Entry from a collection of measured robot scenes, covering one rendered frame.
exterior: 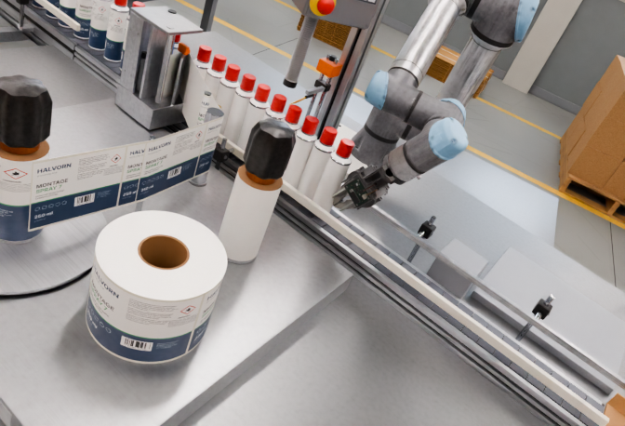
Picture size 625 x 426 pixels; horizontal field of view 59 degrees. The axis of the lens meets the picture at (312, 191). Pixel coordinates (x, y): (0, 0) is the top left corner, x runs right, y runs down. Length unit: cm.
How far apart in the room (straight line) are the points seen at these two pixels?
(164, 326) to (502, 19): 103
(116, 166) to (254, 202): 26
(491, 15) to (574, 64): 527
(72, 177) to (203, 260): 28
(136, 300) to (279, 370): 33
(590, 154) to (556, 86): 227
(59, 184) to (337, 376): 60
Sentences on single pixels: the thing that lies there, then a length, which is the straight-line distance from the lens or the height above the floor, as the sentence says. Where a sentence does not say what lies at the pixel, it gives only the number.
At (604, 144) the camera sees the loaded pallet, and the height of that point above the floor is 45.
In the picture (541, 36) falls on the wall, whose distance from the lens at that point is 655.
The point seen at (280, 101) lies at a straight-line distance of 132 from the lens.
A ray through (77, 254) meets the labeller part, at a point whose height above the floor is 89.
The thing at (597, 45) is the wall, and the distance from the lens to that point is 665.
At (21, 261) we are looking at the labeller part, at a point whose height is 89.
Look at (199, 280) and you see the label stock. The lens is 86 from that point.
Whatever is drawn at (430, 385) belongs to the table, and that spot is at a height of 83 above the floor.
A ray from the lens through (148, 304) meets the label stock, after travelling 83.
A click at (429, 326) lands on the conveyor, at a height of 84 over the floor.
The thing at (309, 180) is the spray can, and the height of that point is 95.
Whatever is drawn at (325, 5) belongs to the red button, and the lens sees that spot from 123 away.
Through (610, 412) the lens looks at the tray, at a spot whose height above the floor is 83.
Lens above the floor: 162
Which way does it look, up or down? 32 degrees down
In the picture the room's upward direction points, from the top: 22 degrees clockwise
